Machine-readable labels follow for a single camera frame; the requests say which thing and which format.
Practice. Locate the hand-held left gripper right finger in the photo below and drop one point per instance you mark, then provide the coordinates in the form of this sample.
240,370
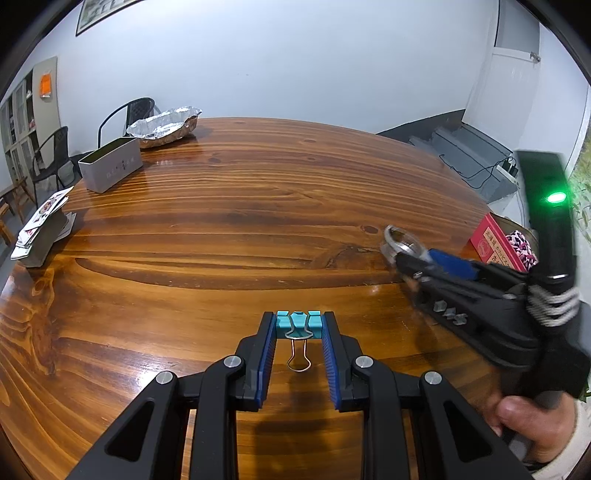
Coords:
330,360

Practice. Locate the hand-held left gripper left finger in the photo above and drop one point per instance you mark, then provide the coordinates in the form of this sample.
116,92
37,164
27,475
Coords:
268,360

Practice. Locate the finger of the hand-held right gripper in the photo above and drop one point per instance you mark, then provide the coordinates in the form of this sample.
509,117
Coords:
415,270
455,264

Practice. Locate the silver metal fitting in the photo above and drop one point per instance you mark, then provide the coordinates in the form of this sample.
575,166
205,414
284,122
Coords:
404,244

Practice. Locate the red carton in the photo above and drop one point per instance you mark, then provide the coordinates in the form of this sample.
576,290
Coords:
491,242

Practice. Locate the teal binder clip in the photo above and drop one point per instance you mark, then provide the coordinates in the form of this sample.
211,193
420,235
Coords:
298,323

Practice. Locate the pink patterned scrunchie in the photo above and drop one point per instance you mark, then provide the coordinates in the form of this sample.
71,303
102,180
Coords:
519,247

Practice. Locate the person's right hand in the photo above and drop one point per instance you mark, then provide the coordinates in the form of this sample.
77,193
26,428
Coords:
540,429

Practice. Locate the white power strip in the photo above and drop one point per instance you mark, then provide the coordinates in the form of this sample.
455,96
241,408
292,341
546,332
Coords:
505,172

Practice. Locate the black charger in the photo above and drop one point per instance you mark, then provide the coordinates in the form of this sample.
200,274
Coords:
509,162

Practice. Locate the grey staircase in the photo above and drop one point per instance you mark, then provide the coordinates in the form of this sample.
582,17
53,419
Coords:
457,147

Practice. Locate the hanging scroll painting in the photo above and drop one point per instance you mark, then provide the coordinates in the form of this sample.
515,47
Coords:
582,184

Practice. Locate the white door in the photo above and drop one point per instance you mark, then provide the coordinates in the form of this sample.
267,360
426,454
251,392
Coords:
503,92

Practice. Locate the grey rectangular box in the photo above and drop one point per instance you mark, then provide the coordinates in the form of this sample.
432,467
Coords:
108,170

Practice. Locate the foil tray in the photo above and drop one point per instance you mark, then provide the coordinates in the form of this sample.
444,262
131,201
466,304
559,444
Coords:
161,124

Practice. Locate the stack of playing cards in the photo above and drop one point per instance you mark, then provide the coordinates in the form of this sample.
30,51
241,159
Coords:
44,212

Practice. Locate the black chair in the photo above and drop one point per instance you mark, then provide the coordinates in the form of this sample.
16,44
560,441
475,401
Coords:
51,152
138,108

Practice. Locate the wooden stool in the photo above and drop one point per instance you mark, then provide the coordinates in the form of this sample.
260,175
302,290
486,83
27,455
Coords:
18,189

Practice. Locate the grey cabinet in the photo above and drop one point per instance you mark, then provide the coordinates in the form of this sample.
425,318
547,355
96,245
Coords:
23,120

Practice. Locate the orange sticker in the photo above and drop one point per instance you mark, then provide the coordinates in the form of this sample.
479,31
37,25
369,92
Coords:
45,85

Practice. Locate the framed wall picture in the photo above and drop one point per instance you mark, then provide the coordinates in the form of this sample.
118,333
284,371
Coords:
99,11

